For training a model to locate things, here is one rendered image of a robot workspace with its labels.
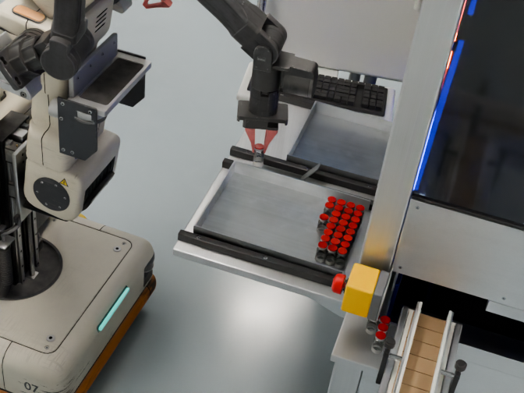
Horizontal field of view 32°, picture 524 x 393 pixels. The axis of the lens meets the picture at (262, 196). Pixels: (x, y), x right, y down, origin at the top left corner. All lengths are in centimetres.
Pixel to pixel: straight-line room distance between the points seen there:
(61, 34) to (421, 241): 81
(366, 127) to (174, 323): 100
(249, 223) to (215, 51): 237
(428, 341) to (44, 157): 104
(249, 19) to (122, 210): 182
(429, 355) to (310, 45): 124
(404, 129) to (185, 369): 149
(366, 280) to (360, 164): 58
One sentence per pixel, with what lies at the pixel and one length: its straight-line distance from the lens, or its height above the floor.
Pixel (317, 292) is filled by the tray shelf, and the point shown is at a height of 88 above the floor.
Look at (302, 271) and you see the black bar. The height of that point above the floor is 90.
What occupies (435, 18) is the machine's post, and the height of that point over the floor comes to 157.
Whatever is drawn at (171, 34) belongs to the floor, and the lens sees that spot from 447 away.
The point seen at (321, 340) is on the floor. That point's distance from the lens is 303.
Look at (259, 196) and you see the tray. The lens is 214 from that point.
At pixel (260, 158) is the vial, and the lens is 188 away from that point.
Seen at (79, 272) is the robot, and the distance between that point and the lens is 278.
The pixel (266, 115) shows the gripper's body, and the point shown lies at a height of 122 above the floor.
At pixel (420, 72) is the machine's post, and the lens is 155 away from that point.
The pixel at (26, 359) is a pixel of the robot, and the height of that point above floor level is 27.
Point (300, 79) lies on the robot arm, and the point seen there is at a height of 132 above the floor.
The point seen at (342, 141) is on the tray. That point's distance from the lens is 236.
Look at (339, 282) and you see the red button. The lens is 178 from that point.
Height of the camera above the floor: 225
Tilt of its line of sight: 40 degrees down
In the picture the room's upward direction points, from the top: 8 degrees clockwise
